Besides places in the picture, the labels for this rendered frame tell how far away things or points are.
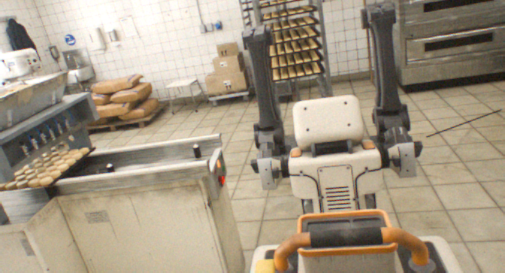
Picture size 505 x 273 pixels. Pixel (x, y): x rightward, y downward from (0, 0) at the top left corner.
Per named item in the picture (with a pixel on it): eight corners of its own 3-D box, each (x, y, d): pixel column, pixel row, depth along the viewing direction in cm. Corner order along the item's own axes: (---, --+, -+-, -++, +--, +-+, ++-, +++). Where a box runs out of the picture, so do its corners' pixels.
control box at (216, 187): (211, 199, 159) (204, 172, 155) (221, 173, 182) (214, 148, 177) (219, 198, 159) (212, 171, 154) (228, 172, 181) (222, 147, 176)
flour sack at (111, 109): (85, 121, 526) (81, 110, 520) (99, 112, 565) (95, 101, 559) (131, 113, 515) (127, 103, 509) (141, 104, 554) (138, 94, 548)
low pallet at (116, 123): (77, 137, 542) (75, 130, 538) (104, 118, 616) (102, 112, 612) (151, 126, 519) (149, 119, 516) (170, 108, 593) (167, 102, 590)
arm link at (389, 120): (386, 132, 117) (403, 131, 116) (380, 107, 122) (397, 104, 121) (385, 146, 125) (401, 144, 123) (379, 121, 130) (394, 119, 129)
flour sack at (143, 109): (146, 118, 522) (143, 109, 517) (119, 122, 529) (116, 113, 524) (161, 103, 589) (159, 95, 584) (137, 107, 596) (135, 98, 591)
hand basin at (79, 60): (120, 91, 618) (99, 26, 582) (109, 97, 583) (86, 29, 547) (71, 98, 640) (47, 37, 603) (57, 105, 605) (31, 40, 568)
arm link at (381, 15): (364, 2, 114) (398, -5, 112) (360, 7, 127) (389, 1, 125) (379, 138, 122) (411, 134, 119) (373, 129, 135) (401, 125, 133)
